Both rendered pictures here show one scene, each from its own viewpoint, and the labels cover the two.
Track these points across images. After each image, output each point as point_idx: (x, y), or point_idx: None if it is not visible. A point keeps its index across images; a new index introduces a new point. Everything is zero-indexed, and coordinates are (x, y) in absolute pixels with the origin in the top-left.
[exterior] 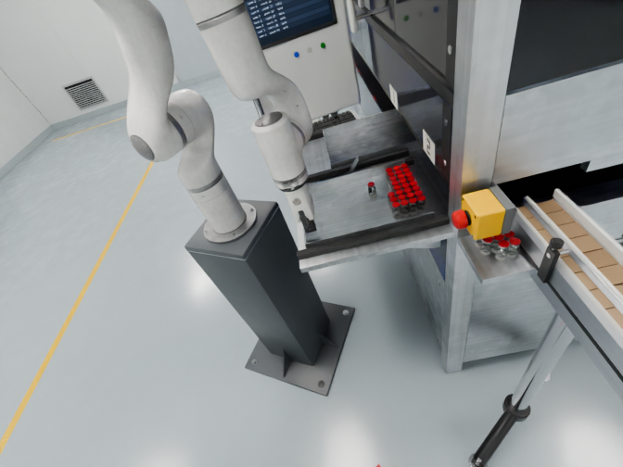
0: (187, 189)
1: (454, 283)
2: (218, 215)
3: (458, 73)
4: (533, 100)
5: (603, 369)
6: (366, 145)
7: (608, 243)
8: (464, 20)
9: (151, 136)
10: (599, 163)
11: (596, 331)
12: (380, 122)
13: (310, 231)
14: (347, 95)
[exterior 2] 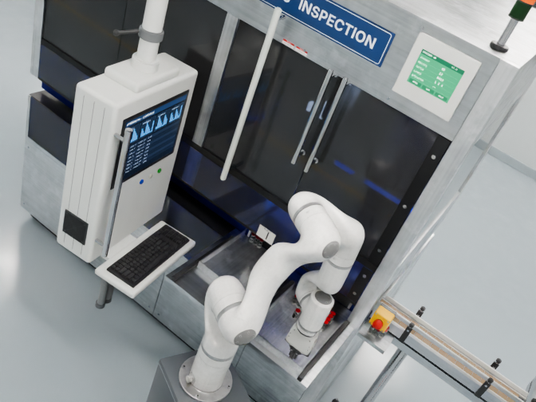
0: (222, 359)
1: (339, 360)
2: (226, 373)
3: (386, 262)
4: (399, 267)
5: (433, 371)
6: (244, 271)
7: (417, 318)
8: (397, 248)
9: (260, 327)
10: (395, 279)
11: (431, 356)
12: (232, 246)
13: (295, 358)
14: (156, 207)
